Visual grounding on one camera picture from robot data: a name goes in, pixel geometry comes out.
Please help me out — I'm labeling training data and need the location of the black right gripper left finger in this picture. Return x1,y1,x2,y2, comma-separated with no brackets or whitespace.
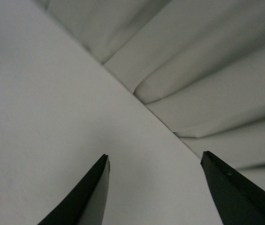
39,154,110,225

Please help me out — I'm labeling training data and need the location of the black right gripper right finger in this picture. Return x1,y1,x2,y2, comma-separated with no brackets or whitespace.
201,151,265,225

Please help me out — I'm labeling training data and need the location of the grey-white pleated curtain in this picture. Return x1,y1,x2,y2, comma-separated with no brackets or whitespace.
38,0,265,190

